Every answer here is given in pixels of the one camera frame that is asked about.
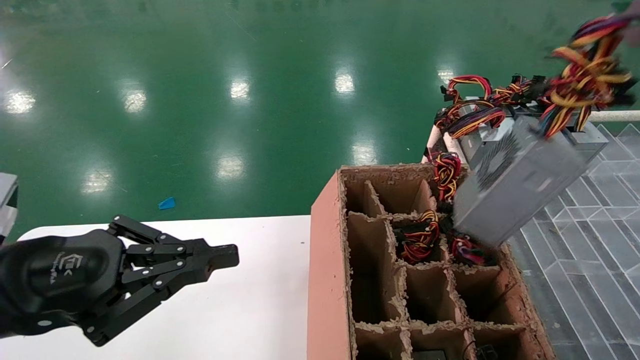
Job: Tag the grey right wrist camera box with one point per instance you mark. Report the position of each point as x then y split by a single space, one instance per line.
635 34

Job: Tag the blue scrap of plastic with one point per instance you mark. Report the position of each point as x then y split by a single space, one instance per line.
168 203

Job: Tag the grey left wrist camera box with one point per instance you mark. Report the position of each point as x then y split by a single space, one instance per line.
6 200

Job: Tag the pinkish white tube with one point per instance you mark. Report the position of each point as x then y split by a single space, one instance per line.
432 139
452 145

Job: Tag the brown cardboard box with dividers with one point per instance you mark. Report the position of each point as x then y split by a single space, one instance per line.
327 280

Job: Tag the white horizontal pole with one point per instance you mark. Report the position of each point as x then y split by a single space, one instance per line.
622 116

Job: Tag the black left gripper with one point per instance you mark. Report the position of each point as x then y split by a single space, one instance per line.
55 280

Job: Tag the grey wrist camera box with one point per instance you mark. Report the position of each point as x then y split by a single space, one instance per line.
6 200
635 34

